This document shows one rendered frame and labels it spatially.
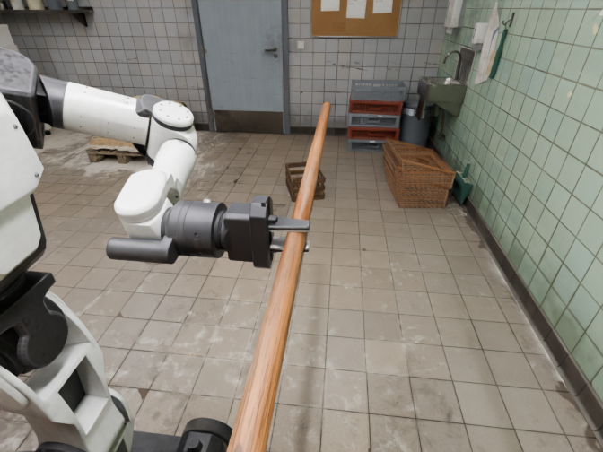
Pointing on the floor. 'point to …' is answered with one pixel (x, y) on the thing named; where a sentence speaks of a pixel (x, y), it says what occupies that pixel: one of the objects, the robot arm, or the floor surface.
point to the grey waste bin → (414, 129)
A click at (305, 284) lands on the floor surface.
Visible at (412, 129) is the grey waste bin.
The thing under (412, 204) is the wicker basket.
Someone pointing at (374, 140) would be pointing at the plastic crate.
